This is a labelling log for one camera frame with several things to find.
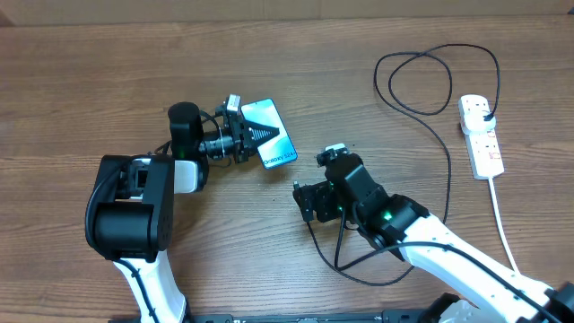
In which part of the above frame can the Samsung Galaxy smartphone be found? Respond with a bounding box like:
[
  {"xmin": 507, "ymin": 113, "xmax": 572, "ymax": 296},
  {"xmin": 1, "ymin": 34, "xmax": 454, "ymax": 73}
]
[{"xmin": 240, "ymin": 98, "xmax": 298, "ymax": 170}]

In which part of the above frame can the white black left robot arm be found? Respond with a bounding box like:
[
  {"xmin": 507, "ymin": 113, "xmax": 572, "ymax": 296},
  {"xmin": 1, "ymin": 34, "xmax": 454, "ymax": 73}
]
[{"xmin": 85, "ymin": 95, "xmax": 284, "ymax": 322}]

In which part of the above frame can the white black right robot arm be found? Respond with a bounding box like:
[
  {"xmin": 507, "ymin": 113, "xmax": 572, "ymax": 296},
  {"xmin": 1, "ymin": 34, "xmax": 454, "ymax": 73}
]
[{"xmin": 292, "ymin": 148, "xmax": 573, "ymax": 322}]

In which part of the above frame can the white charger plug adapter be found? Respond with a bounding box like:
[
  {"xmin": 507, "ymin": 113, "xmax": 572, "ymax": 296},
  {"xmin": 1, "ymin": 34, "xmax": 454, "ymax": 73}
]
[{"xmin": 460, "ymin": 110, "xmax": 497, "ymax": 135}]

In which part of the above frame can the white power strip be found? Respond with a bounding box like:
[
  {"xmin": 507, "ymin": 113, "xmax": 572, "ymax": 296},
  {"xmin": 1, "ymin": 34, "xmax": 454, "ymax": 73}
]
[{"xmin": 457, "ymin": 94, "xmax": 504, "ymax": 179}]

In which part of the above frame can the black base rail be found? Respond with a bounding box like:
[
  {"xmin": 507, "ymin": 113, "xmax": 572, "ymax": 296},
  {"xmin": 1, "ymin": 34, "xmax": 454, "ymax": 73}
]
[{"xmin": 184, "ymin": 305, "xmax": 448, "ymax": 323}]

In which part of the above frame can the white power strip cord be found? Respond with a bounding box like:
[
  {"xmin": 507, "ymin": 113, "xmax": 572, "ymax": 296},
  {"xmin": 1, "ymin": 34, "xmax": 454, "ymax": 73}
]
[{"xmin": 487, "ymin": 177, "xmax": 522, "ymax": 275}]

